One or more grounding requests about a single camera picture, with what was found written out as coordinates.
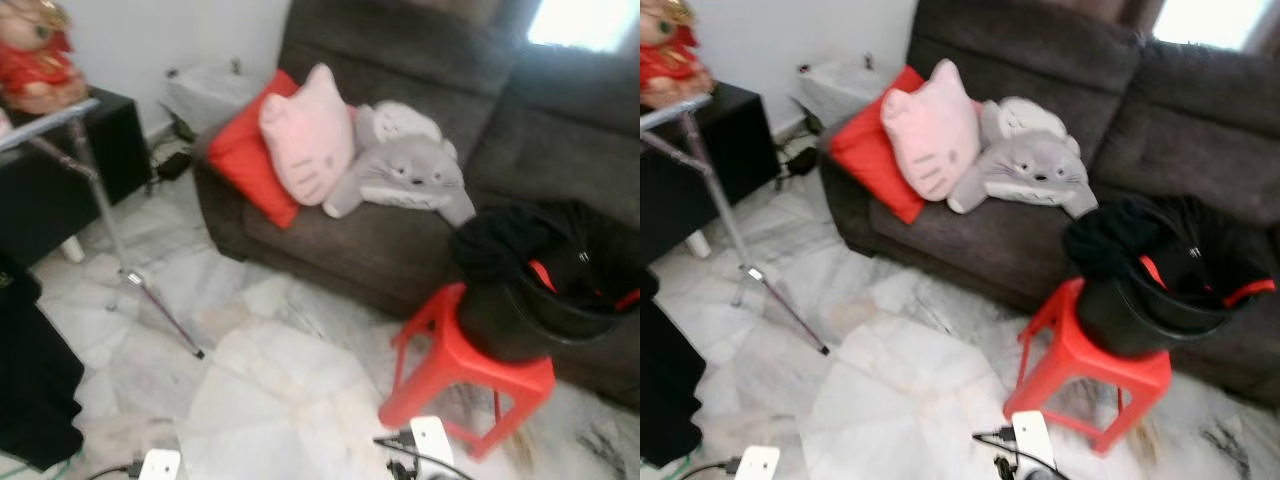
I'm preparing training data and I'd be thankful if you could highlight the red plastic stool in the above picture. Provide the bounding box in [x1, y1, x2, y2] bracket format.
[1003, 277, 1173, 457]
[377, 281, 557, 462]

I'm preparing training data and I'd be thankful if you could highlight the silver metal clothes rack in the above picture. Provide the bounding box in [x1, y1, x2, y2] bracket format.
[0, 97, 208, 360]
[640, 93, 831, 357]

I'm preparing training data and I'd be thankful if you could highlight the white lace covered box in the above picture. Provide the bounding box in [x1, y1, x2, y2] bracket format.
[162, 60, 269, 137]
[797, 55, 901, 129]

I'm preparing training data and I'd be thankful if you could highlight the black power adapter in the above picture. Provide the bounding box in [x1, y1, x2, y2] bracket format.
[150, 148, 197, 184]
[780, 145, 823, 186]

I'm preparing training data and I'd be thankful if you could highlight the bright window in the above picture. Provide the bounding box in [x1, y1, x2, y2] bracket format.
[1152, 0, 1269, 51]

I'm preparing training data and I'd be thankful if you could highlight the red robed figurine statue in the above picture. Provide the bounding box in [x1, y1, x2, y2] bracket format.
[0, 0, 90, 115]
[640, 0, 715, 111]

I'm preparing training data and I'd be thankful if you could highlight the red cushion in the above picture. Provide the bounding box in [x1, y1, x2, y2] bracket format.
[828, 64, 926, 225]
[205, 69, 302, 230]

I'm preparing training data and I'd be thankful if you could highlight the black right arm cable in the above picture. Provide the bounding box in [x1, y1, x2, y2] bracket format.
[372, 430, 473, 480]
[972, 427, 1071, 480]

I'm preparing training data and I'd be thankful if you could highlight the pink cat face pillow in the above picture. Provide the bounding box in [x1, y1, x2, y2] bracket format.
[880, 58, 983, 204]
[258, 63, 357, 208]

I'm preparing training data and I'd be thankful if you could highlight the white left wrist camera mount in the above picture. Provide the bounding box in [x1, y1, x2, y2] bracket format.
[734, 445, 781, 480]
[138, 448, 184, 480]

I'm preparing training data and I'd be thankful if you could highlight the dark brown fabric sofa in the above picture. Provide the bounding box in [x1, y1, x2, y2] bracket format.
[818, 0, 1280, 409]
[192, 0, 641, 409]

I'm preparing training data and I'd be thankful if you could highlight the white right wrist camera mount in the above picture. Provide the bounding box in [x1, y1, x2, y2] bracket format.
[408, 415, 457, 480]
[1010, 410, 1057, 480]

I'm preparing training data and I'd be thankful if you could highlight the grey white plush animal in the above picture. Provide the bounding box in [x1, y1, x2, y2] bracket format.
[322, 99, 478, 230]
[946, 95, 1099, 220]

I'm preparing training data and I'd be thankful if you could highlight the black plastic bucket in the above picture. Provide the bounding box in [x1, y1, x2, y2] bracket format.
[455, 255, 641, 364]
[1075, 250, 1263, 359]

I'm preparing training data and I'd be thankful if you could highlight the black low tv cabinet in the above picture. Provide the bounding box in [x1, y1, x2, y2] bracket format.
[0, 88, 154, 269]
[640, 80, 780, 263]

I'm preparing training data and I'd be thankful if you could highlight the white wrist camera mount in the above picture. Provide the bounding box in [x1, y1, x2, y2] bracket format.
[138, 448, 184, 480]
[734, 445, 781, 480]
[408, 415, 457, 480]
[1010, 410, 1057, 480]

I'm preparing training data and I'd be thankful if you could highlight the black shirt with logo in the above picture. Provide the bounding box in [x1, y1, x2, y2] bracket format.
[0, 252, 87, 473]
[640, 295, 707, 469]

